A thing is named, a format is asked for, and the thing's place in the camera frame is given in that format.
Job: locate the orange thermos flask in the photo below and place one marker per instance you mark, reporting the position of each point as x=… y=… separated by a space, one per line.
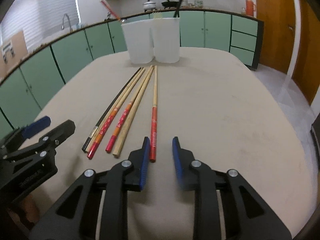
x=250 y=8

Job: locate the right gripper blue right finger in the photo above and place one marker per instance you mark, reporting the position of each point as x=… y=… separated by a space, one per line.
x=225 y=199

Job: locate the bamboo chopstick dark red end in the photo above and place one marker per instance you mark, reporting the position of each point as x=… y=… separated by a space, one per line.
x=153 y=135

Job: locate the plain bamboo chopstick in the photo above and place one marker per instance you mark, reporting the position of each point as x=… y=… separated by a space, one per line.
x=126 y=126

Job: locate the cardboard box with label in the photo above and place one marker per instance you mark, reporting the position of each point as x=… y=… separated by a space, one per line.
x=12 y=51

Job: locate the white fork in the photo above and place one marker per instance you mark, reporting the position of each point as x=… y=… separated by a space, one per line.
x=156 y=15

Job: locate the bamboo chopstick red floral end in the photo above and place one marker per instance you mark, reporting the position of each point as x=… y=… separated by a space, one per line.
x=105 y=120

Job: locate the black appliance on floor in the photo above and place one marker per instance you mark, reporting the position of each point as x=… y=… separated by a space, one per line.
x=315 y=133

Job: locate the white cooking pot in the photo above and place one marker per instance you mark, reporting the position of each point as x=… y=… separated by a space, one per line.
x=149 y=6

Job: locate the beige table mat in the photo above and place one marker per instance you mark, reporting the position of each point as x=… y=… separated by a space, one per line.
x=217 y=108

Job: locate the black wok with lid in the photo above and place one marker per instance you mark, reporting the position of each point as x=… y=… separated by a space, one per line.
x=169 y=4

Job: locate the wooden door with handle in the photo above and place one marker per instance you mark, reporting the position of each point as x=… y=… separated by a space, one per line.
x=279 y=17

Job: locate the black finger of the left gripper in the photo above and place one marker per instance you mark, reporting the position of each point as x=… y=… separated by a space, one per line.
x=52 y=139

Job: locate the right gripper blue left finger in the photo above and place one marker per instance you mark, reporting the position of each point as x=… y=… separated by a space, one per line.
x=96 y=199

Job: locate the white two-compartment utensil holder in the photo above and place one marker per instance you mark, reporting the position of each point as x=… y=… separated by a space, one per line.
x=148 y=40

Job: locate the bamboo chopstick red handle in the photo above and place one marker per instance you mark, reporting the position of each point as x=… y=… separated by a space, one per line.
x=110 y=10

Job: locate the person's left hand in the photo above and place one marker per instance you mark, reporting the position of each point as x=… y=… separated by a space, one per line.
x=25 y=212

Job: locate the white window blinds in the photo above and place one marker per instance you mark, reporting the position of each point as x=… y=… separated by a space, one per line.
x=38 y=19

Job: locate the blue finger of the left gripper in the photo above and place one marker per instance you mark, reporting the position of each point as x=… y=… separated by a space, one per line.
x=17 y=137

